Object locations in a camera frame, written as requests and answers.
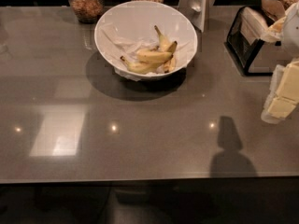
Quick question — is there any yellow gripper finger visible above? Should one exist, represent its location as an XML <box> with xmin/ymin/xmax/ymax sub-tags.
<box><xmin>276</xmin><ymin>63</ymin><xmax>299</xmax><ymax>103</ymax></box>
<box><xmin>267</xmin><ymin>97</ymin><xmax>296</xmax><ymax>119</ymax></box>

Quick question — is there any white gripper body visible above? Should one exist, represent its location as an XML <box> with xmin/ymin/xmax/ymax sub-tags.
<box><xmin>261</xmin><ymin>64</ymin><xmax>284</xmax><ymax>124</ymax></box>

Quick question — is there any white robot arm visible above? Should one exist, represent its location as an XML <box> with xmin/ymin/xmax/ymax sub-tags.
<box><xmin>261</xmin><ymin>2</ymin><xmax>299</xmax><ymax>124</ymax></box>

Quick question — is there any small right yellow banana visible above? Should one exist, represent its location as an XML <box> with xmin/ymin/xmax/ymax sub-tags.
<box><xmin>164</xmin><ymin>57</ymin><xmax>176</xmax><ymax>73</ymax></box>

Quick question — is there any upright yellow banana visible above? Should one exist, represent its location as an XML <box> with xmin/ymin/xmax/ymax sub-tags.
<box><xmin>154</xmin><ymin>25</ymin><xmax>178</xmax><ymax>53</ymax></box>

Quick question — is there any white bowl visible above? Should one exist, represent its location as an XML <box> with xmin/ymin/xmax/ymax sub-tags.
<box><xmin>93</xmin><ymin>0</ymin><xmax>199</xmax><ymax>82</ymax></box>

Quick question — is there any white paper towel in bowl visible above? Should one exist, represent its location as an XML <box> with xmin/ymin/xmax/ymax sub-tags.
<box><xmin>97</xmin><ymin>24</ymin><xmax>197</xmax><ymax>81</ymax></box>

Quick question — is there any black and silver toaster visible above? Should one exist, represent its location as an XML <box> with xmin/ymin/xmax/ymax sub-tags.
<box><xmin>225</xmin><ymin>5</ymin><xmax>293</xmax><ymax>77</ymax></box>

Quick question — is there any brown paper bag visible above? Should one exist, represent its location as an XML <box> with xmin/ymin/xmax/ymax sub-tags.
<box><xmin>261</xmin><ymin>0</ymin><xmax>286</xmax><ymax>21</ymax></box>

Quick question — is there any glass jar with nuts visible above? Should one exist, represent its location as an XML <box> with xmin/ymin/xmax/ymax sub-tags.
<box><xmin>68</xmin><ymin>0</ymin><xmax>105</xmax><ymax>23</ymax></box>

